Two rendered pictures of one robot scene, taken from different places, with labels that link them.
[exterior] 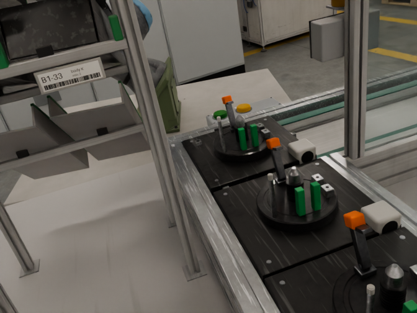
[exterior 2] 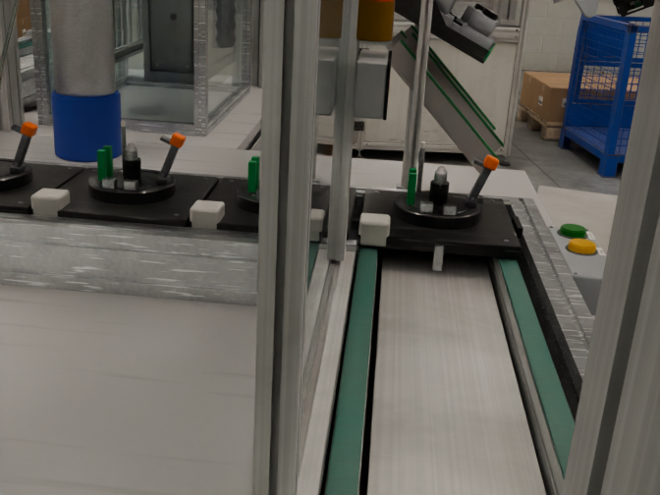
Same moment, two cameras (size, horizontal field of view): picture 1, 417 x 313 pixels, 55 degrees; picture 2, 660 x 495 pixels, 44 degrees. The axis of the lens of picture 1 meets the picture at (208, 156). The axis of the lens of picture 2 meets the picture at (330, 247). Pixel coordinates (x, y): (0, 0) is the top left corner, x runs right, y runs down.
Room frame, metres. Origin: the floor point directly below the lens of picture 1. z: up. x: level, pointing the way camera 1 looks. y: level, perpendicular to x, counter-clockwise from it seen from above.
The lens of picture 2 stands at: (0.98, -1.33, 1.38)
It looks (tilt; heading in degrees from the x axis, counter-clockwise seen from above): 21 degrees down; 105
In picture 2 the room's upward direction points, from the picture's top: 3 degrees clockwise
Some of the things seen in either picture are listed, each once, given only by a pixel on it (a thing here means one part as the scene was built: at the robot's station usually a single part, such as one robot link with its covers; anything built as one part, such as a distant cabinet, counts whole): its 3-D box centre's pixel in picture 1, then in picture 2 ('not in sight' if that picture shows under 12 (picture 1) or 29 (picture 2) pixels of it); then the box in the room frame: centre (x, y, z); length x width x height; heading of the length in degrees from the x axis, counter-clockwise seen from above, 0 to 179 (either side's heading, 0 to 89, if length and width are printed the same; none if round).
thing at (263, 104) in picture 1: (244, 118); (577, 267); (1.03, -0.12, 0.93); 0.21 x 0.07 x 0.06; 102
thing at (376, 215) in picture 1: (295, 186); (280, 178); (0.56, -0.14, 1.01); 0.24 x 0.24 x 0.13; 12
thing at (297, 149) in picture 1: (302, 152); (373, 230); (0.73, -0.20, 0.97); 0.05 x 0.05 x 0.04; 12
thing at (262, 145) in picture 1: (242, 143); (437, 208); (0.81, -0.08, 0.98); 0.14 x 0.14 x 0.02
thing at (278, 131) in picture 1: (244, 149); (435, 220); (0.81, -0.08, 0.96); 0.24 x 0.24 x 0.02; 12
